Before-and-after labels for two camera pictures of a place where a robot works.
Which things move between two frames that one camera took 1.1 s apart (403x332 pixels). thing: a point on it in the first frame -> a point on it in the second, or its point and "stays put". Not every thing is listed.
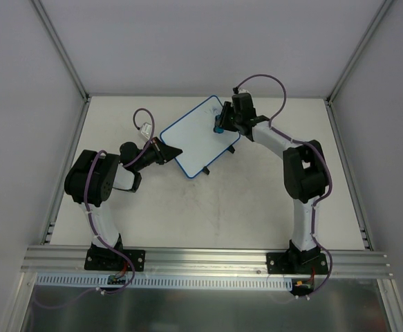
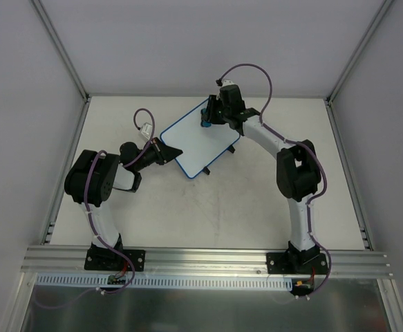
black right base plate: (296, 263) stays put
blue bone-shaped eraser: (218, 128) -> (204, 122)
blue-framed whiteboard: (193, 134) stays put
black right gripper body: (227, 116) -> (213, 111)
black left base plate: (110, 260) stays put
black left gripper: (158, 151) stays put
